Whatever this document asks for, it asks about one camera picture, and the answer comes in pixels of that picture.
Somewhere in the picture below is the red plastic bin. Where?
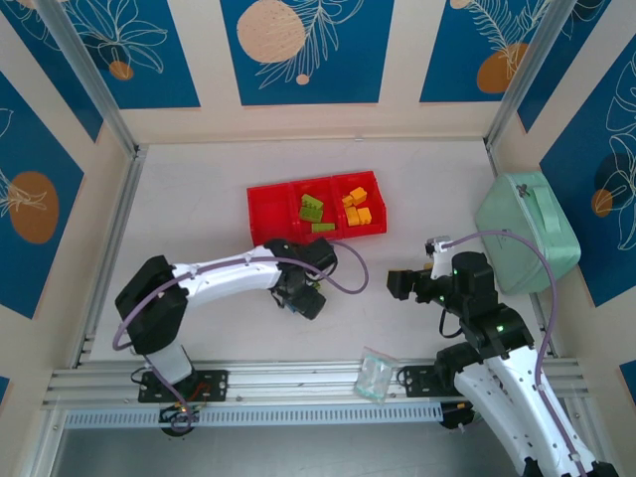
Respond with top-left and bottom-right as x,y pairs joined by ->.
289,176 -> 344,239
331,170 -> 389,239
246,182 -> 298,248

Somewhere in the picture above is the black arm base clamp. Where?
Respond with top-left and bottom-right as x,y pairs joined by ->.
158,401 -> 200,438
440,400 -> 481,434

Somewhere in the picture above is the clear plastic bag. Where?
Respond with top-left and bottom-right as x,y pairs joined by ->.
354,345 -> 398,406

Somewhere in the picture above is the mint green zip case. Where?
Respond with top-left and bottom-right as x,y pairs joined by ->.
474,171 -> 582,296

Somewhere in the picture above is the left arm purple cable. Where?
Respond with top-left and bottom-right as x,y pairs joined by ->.
112,240 -> 372,433

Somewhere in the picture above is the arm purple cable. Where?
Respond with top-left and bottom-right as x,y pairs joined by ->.
112,240 -> 372,433
441,229 -> 590,477

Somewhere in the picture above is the wide aluminium frame rail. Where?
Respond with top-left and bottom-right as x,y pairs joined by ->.
42,356 -> 597,409

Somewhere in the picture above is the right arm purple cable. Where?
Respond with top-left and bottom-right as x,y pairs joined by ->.
441,229 -> 590,477

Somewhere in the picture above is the grey slotted cable duct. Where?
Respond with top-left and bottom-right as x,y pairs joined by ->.
63,401 -> 444,430

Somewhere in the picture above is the aluminium frame post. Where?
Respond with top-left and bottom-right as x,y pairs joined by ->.
35,0 -> 143,159
484,0 -> 581,153

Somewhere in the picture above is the aluminium frame leg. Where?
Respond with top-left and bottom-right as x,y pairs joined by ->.
28,407 -> 69,477

